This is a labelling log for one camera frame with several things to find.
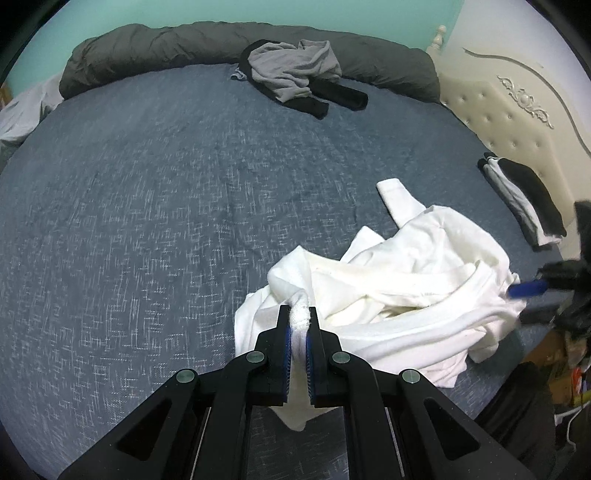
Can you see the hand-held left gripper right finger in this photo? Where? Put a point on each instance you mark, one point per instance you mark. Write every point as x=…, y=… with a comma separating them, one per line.
x=310, y=350

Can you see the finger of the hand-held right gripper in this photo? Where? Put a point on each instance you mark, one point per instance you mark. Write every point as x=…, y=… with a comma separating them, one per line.
x=526, y=289
x=540, y=317

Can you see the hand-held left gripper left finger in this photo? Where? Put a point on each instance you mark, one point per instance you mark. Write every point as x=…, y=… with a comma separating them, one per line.
x=288, y=341

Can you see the white long-sleeve shirt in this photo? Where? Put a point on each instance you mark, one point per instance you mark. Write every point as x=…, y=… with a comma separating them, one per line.
x=415, y=258

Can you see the colourful floor clutter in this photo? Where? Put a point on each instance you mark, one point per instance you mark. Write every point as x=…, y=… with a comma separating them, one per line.
x=579, y=383

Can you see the folded black and white garment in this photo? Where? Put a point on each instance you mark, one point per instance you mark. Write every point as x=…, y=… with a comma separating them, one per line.
x=531, y=189

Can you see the dark cloth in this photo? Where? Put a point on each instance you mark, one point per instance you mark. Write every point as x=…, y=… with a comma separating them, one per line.
x=517, y=415

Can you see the cream tufted headboard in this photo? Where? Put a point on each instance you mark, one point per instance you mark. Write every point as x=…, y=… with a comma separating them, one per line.
x=508, y=115

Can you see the small blue grey cloth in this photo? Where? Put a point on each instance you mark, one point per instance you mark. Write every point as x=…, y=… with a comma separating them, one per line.
x=238, y=74

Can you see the crumpled grey garment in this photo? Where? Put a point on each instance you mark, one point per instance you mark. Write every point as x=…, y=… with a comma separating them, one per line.
x=286, y=69

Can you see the rolled dark grey duvet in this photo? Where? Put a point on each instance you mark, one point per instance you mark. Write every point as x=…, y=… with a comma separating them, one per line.
x=161, y=50

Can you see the pale lilac sheet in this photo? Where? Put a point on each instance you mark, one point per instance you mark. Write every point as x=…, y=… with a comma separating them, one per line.
x=27, y=110

